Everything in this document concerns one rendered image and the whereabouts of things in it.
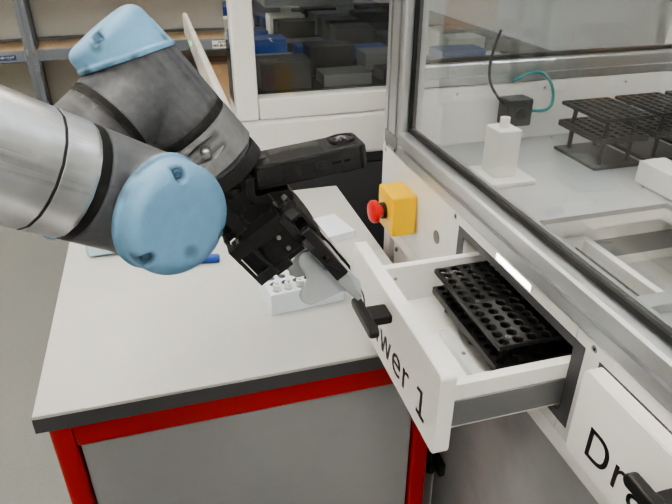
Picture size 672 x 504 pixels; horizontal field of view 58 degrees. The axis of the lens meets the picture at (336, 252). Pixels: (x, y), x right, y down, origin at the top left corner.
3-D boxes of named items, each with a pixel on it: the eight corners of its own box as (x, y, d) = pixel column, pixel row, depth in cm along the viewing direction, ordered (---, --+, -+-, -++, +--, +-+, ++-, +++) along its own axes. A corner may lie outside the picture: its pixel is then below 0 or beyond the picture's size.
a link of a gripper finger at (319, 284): (326, 322, 67) (274, 265, 64) (368, 290, 67) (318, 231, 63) (331, 336, 65) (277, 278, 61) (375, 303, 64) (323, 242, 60)
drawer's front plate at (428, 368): (432, 457, 64) (441, 376, 58) (351, 306, 88) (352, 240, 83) (448, 453, 64) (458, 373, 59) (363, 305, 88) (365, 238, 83)
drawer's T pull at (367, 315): (370, 341, 68) (370, 331, 67) (350, 305, 74) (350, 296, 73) (399, 336, 69) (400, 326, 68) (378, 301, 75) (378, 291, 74)
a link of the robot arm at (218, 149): (218, 91, 58) (229, 115, 51) (249, 127, 60) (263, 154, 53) (159, 140, 58) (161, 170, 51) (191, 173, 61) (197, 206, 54)
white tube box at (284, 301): (271, 315, 96) (270, 295, 94) (258, 289, 103) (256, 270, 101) (344, 300, 100) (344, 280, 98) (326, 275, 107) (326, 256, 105)
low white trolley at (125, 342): (130, 715, 114) (30, 418, 77) (133, 463, 166) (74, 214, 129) (416, 628, 127) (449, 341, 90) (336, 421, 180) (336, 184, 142)
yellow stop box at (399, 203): (387, 238, 102) (389, 199, 99) (373, 220, 108) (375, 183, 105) (415, 234, 103) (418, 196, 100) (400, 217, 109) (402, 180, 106)
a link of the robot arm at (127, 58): (47, 67, 51) (117, 3, 53) (142, 161, 57) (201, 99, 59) (69, 58, 44) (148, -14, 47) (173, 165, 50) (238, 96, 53)
